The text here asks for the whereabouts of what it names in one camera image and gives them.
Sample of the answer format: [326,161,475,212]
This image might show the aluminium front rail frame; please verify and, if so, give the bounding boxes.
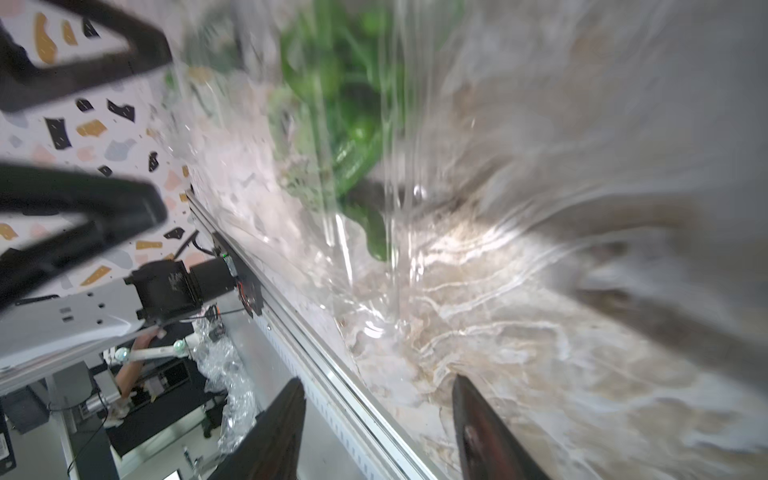
[187,192,445,479]

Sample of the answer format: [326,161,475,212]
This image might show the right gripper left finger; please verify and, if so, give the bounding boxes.
[209,377,306,480]

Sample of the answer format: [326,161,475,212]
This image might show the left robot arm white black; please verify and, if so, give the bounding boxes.
[1,1,238,390]

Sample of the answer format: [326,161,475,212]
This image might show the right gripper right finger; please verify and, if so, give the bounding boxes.
[452,374,550,480]

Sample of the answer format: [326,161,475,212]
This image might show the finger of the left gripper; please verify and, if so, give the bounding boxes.
[1,1,172,113]
[0,161,169,313]

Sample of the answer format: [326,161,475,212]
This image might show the clear container peppers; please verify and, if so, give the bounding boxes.
[164,1,767,478]

